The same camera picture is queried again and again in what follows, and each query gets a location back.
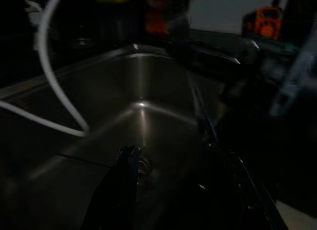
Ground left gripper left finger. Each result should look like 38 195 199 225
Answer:
84 144 143 230

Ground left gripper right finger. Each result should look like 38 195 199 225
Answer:
195 140 285 230

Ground orange mini fan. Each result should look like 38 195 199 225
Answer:
242 6 283 42

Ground white cutting board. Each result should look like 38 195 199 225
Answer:
189 0 280 30

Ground stainless steel sink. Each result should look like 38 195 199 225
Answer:
0 43 248 230

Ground orange soap pump bottle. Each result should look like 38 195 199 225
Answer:
145 0 174 35

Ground dark sponge holder box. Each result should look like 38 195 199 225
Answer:
96 0 134 43

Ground white flexible hose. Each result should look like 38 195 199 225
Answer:
0 0 91 138

